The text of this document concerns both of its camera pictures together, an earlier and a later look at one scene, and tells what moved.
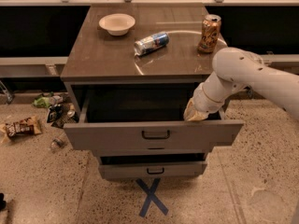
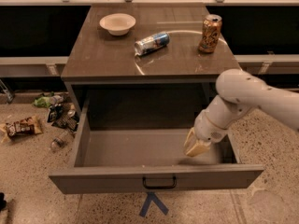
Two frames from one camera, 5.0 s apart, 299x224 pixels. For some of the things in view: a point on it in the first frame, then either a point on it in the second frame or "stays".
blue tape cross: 150,197 stays
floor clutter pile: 60,114 stays
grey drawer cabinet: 134,69 stays
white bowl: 117,24 stays
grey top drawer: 144,120 → 131,160
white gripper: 202,103 → 209,130
